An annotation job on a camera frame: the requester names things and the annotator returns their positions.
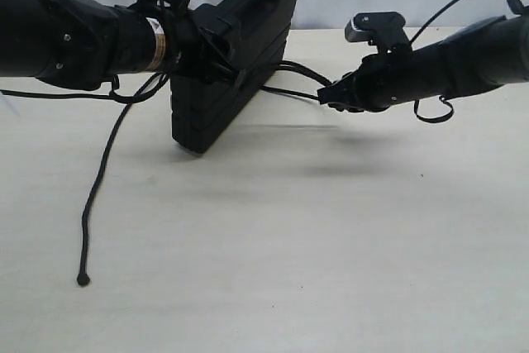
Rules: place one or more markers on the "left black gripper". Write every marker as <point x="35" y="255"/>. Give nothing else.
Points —
<point x="191" y="35"/>

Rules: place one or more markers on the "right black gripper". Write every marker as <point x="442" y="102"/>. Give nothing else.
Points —
<point x="368" y="88"/>

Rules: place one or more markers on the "black plastic carrying case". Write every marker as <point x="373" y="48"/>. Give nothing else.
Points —
<point x="229" y="51"/>

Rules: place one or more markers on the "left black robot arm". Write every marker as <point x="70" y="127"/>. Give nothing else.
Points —
<point x="81" y="44"/>

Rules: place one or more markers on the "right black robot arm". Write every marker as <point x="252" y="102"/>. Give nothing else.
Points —
<point x="475" y="60"/>

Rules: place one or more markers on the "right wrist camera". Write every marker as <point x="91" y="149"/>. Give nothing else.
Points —
<point x="384" y="30"/>

